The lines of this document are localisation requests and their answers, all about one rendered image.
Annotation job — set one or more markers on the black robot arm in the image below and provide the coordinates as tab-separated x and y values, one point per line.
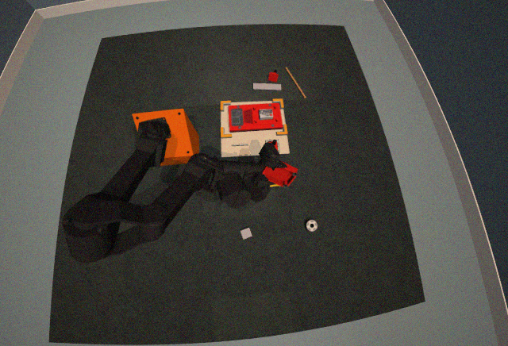
91	225

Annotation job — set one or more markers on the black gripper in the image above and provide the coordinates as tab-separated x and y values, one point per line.
270	157

